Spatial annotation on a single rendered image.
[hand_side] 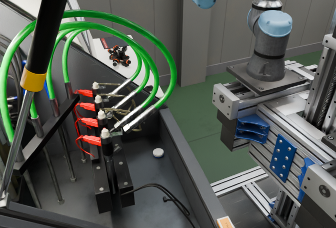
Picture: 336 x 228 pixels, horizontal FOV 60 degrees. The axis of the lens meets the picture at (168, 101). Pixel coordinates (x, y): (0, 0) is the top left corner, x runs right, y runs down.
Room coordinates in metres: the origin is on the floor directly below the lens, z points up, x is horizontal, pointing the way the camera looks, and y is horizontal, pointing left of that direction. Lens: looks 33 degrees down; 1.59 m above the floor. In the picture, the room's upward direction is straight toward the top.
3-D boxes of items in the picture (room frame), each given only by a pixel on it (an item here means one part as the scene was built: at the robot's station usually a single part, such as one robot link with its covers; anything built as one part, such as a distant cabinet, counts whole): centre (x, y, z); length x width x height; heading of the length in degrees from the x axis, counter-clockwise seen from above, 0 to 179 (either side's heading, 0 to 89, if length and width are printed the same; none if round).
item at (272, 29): (1.05, -0.39, 1.20); 0.13 x 0.12 x 0.14; 178
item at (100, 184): (0.67, 0.19, 0.91); 0.34 x 0.10 x 0.15; 17
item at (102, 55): (1.27, 0.22, 0.96); 0.70 x 0.22 x 0.03; 17
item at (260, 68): (1.05, -0.39, 1.09); 0.15 x 0.15 x 0.10
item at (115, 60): (1.30, 0.23, 1.01); 0.23 x 0.11 x 0.06; 17
